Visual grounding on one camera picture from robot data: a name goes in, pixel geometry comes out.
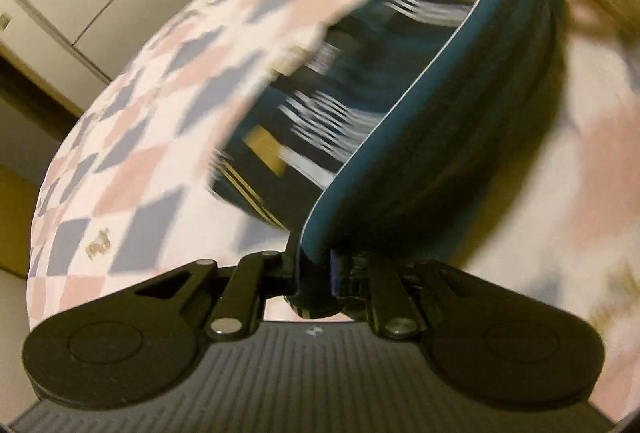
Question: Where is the pink grey checkered bedspread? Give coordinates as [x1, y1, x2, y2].
[27, 0, 639, 420]

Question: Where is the dark striped sweater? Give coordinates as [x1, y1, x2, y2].
[210, 0, 564, 318]

